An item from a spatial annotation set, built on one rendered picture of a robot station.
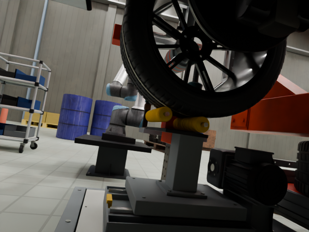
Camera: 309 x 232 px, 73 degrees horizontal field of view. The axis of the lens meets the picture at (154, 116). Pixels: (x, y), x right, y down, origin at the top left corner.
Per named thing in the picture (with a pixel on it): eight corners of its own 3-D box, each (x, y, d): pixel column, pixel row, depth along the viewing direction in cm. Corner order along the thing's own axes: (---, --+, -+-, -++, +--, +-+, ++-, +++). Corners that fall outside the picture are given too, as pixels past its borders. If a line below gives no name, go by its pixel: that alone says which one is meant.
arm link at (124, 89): (123, 100, 160) (125, 84, 161) (137, 102, 159) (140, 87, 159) (119, 98, 151) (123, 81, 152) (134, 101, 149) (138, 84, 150)
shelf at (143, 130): (143, 132, 127) (144, 128, 127) (138, 131, 144) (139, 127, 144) (207, 142, 137) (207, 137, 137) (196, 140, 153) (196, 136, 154)
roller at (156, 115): (158, 120, 74) (161, 104, 75) (143, 121, 103) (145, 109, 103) (174, 123, 75) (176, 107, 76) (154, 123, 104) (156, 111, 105)
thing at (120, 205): (101, 253, 58) (107, 218, 59) (102, 204, 93) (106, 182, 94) (254, 256, 70) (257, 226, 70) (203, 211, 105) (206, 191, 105)
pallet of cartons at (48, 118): (75, 130, 768) (77, 117, 771) (69, 131, 665) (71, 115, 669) (31, 124, 741) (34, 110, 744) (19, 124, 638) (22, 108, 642)
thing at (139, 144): (80, 163, 215) (85, 134, 217) (137, 169, 226) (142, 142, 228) (67, 177, 156) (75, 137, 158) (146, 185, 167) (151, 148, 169)
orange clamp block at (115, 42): (132, 43, 93) (112, 38, 91) (130, 49, 101) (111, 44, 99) (134, 28, 94) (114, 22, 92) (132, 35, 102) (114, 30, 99)
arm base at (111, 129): (104, 132, 199) (106, 122, 200) (123, 136, 205) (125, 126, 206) (106, 133, 181) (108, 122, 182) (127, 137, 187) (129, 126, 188)
